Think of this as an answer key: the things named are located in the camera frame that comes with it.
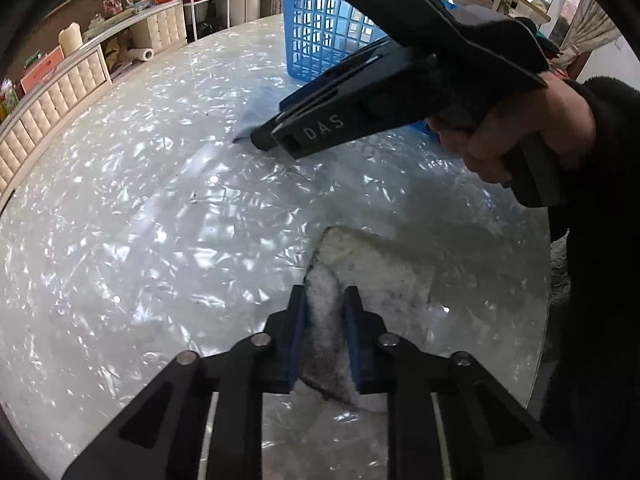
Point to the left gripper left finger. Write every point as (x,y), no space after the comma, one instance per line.
(263,363)

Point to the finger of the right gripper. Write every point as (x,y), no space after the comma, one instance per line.
(261,136)

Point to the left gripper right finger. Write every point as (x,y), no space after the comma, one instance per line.
(382,362)

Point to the grey rag mat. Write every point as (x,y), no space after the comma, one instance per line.
(393,281)

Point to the light blue cloth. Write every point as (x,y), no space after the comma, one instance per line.
(262,105)

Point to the person's right hand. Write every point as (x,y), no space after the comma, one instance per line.
(558,113)

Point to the blue plastic laundry basket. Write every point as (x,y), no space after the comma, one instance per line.
(320,34)

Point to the cream tufted TV cabinet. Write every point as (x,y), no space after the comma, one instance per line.
(79,81)

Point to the white paper roll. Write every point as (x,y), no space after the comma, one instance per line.
(140,54)

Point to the patterned beige curtain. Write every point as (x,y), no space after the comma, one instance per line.
(590,29)

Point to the cream candle-shaped lamp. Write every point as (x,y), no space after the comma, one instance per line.
(70,39)

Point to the pink storage box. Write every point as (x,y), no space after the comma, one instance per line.
(42,68)

